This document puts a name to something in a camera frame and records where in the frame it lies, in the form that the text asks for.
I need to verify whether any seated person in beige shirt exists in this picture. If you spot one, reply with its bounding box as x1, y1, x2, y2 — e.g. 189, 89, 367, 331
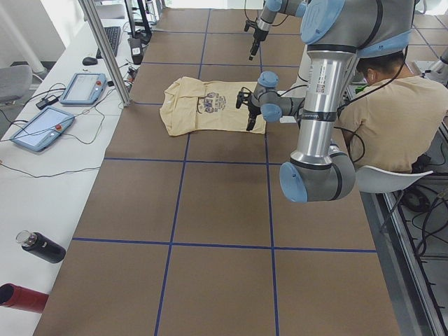
337, 52, 447, 173

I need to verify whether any near blue teach pendant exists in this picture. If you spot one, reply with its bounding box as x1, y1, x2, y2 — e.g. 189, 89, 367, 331
10, 106, 75, 152

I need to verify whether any blue teach pendant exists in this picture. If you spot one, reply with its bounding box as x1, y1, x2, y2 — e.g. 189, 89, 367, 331
10, 106, 75, 152
59, 72, 107, 106

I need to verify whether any aluminium frame post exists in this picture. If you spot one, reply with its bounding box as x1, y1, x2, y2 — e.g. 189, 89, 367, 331
78, 0, 131, 107

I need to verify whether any beige long-sleeve graphic shirt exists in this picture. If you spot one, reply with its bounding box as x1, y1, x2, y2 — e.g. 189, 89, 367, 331
160, 76, 256, 136

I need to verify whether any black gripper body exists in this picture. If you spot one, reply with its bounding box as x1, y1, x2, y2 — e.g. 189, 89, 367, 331
247, 103, 260, 123
253, 27, 267, 45

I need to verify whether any black steel-capped water bottle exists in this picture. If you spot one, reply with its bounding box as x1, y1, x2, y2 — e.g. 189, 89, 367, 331
15, 230, 66, 264

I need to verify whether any grey office chair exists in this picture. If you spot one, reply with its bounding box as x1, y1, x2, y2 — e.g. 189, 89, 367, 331
1, 64, 33, 105

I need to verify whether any black computer mouse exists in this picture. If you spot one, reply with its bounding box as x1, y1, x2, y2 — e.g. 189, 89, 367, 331
82, 57, 98, 67

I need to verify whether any black power adapter box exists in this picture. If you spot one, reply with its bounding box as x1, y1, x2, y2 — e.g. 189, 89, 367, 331
36, 97, 59, 110

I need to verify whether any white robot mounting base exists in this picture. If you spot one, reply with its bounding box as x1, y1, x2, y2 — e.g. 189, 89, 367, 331
286, 48, 311, 98

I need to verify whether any white plastic chair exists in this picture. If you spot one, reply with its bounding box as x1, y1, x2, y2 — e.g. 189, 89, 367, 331
355, 164, 435, 239

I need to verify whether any brown table mat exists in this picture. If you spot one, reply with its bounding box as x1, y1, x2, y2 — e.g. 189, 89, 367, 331
35, 8, 400, 335

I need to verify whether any far blue teach pendant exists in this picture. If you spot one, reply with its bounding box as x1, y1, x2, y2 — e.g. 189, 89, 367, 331
59, 72, 107, 106

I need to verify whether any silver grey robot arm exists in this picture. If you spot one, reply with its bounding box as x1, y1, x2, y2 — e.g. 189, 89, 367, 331
237, 1, 415, 202
244, 0, 307, 60

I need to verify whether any black computer keyboard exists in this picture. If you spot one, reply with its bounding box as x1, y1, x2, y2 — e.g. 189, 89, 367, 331
104, 26, 121, 57

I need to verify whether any red cylindrical bottle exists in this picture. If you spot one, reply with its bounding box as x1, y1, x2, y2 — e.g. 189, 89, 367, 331
1, 283, 49, 314

